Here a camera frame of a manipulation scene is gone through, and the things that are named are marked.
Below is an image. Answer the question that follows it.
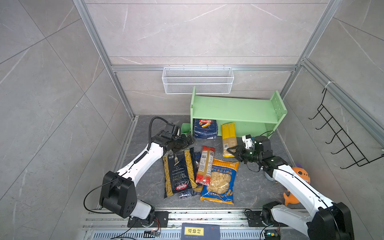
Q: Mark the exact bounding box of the white wire mesh basket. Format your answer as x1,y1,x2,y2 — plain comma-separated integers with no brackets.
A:
162,67,235,95

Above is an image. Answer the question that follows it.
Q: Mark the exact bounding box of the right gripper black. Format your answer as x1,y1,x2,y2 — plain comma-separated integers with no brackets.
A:
227,143,263,164

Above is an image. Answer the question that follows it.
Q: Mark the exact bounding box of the black penne pasta bag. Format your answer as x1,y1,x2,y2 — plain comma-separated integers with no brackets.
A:
162,148,198,198

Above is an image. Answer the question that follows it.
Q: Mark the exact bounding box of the dark blue book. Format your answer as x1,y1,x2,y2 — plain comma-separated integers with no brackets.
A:
181,223,221,240

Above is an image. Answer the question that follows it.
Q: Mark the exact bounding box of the blue Barilla rigatoni box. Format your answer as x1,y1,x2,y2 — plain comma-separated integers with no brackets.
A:
193,119,218,140

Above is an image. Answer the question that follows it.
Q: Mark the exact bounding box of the black wire hook rack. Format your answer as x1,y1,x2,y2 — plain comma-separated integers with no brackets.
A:
308,88,384,170

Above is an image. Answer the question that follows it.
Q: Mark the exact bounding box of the green two-tier shelf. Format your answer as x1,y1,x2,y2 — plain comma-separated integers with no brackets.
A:
183,87,288,138

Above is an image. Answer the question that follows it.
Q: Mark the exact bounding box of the red spaghetti pack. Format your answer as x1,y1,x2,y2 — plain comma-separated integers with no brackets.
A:
196,146,215,186

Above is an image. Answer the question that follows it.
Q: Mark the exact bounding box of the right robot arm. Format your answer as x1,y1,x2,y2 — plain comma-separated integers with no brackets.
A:
224,135,355,240

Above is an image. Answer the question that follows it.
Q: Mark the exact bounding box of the orange monster plush toy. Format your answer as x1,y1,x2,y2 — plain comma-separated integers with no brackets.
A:
283,163,312,207

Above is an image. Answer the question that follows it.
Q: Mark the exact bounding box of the blue orecchiette pasta bag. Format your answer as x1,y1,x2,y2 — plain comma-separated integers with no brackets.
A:
200,159,239,205

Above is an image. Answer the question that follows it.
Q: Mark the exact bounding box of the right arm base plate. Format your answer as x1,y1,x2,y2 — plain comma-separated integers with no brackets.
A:
244,209,287,227

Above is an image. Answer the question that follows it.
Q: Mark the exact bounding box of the yellow spaghetti bag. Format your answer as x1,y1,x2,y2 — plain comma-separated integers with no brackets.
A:
221,123,238,158

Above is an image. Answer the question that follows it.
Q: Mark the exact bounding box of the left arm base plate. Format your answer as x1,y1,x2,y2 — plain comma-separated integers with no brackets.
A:
127,211,170,228

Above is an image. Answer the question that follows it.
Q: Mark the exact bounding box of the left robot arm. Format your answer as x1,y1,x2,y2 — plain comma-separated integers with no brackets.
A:
83,116,194,225

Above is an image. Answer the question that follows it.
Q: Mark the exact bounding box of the small green cup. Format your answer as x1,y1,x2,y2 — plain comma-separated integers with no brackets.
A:
181,123,191,135

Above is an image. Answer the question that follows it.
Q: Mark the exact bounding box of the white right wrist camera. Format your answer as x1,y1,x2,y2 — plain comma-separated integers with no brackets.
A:
242,135,255,150

